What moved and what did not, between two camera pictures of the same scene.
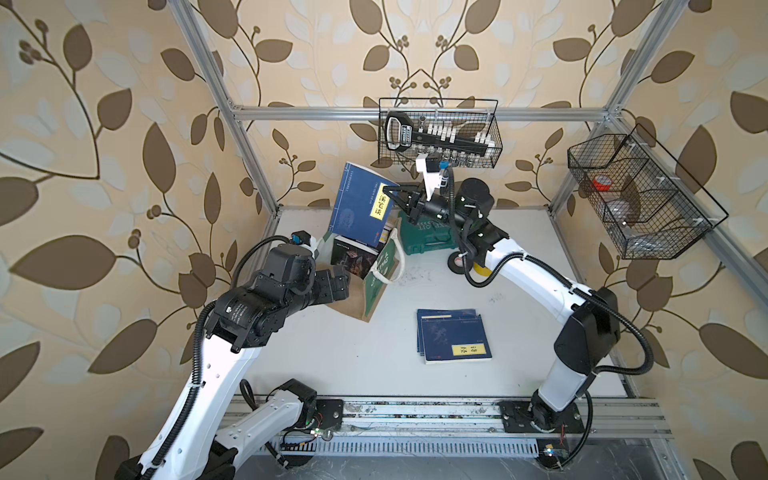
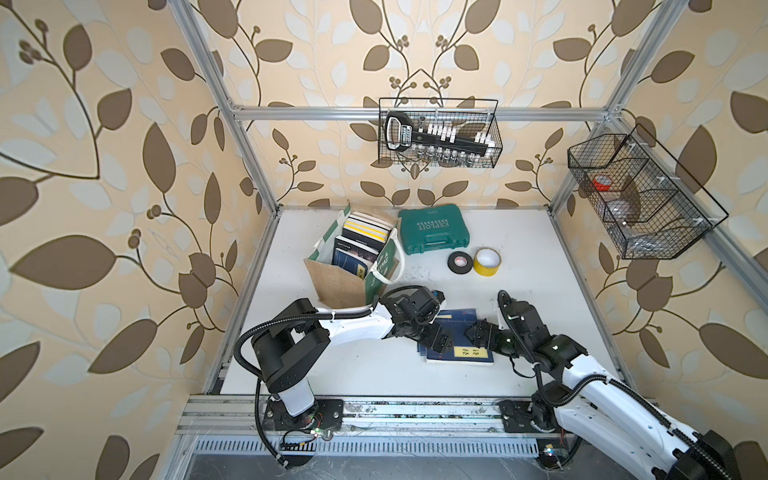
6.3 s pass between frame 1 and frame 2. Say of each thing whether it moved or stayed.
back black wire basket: stayed
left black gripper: moved
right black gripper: moved
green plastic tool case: stayed
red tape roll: stayed
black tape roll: stayed
